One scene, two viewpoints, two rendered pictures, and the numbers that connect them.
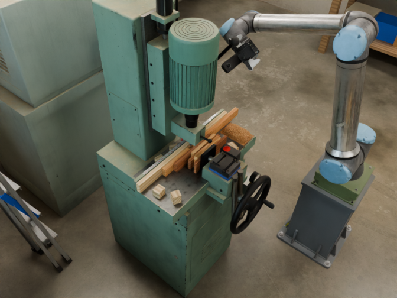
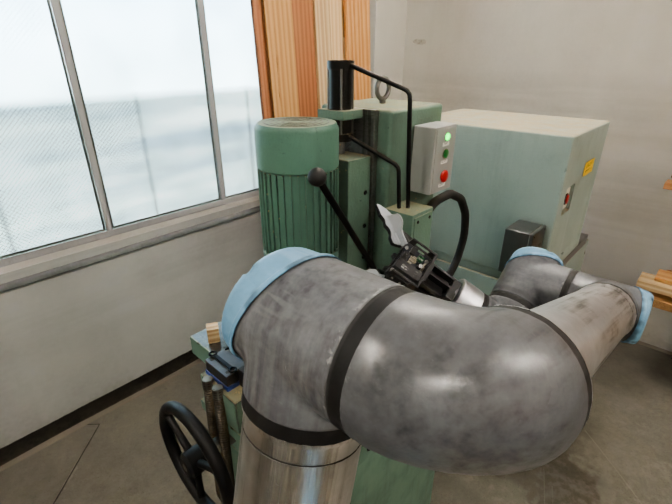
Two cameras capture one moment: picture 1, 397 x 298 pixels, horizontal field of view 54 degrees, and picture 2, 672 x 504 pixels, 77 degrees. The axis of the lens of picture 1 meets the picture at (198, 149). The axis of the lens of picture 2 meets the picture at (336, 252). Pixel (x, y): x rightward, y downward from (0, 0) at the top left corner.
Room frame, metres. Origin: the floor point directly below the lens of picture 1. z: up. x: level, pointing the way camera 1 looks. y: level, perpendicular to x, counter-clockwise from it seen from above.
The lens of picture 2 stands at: (1.39, -0.86, 1.63)
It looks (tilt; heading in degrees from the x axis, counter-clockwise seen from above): 25 degrees down; 96
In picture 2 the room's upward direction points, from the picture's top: straight up
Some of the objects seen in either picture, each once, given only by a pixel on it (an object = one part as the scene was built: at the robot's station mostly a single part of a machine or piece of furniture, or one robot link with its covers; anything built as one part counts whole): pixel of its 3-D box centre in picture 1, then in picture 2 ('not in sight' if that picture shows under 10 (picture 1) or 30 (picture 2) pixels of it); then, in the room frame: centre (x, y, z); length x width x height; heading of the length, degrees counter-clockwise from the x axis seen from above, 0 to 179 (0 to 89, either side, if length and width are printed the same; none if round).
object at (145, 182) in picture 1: (186, 148); not in sight; (1.21, 0.06, 0.93); 0.60 x 0.02 x 0.05; 143
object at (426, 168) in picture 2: not in sight; (433, 157); (1.51, 0.21, 1.40); 0.10 x 0.06 x 0.16; 53
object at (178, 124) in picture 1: (188, 129); not in sight; (1.22, 0.05, 1.03); 0.14 x 0.07 x 0.09; 53
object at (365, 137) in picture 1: (355, 143); not in sight; (1.40, -0.78, 0.83); 0.17 x 0.15 x 0.18; 144
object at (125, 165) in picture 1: (171, 161); not in sight; (1.28, 0.13, 0.76); 0.57 x 0.45 x 0.09; 53
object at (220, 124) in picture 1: (203, 139); not in sight; (1.28, -0.02, 0.92); 0.54 x 0.02 x 0.04; 143
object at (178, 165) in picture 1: (193, 152); not in sight; (1.19, 0.02, 0.92); 0.25 x 0.02 x 0.05; 143
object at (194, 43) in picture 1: (192, 68); (299, 193); (1.21, 0.03, 1.35); 0.18 x 0.18 x 0.31
